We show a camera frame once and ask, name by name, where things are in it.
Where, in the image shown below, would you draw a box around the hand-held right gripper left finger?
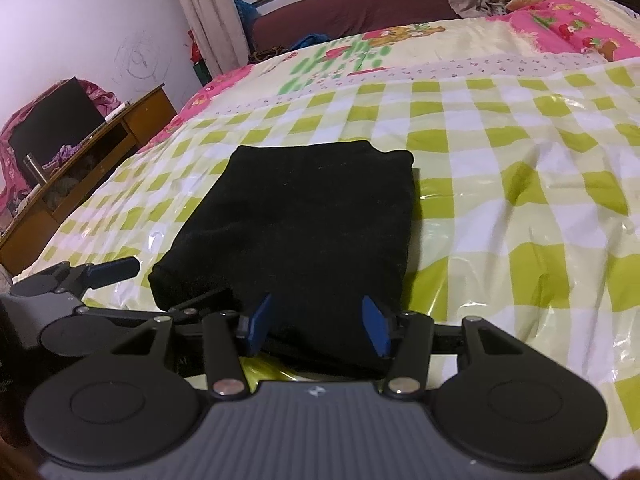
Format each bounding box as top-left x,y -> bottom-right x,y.
112,294 -> 274,398

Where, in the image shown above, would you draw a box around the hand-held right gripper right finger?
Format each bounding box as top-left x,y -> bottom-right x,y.
361,295 -> 521,397

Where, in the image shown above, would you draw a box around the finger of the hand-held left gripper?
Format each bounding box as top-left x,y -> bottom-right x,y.
75,289 -> 243,328
11,257 -> 142,306

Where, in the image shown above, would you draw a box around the black pants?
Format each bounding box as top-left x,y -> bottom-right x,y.
148,141 -> 417,378

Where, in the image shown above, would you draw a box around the purple cloth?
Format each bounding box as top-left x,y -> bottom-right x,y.
42,144 -> 83,171

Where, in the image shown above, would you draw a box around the steel cup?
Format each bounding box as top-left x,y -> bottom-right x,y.
22,152 -> 48,187

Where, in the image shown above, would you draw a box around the wooden side cabinet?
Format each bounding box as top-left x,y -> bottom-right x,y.
0,84 -> 178,273

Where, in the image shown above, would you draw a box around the black monitor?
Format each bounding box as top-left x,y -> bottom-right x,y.
10,77 -> 107,161

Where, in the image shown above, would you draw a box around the pink cloth cover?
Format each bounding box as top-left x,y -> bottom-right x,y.
0,79 -> 123,233

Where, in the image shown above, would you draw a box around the green checked bed sheet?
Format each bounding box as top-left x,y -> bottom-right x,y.
10,0 -> 640,480

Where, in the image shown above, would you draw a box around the leopard print cloth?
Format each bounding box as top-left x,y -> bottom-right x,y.
247,47 -> 291,66

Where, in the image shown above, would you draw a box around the blue cloth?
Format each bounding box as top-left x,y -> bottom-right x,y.
290,32 -> 331,51
234,0 -> 258,33

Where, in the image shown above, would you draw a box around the maroon sofa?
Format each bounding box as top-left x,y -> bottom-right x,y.
250,0 -> 458,56

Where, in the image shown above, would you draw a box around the pink printed quilt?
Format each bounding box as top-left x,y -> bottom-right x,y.
505,0 -> 640,63

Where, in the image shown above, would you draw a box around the red and green wall hanging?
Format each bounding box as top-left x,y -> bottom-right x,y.
187,30 -> 213,86

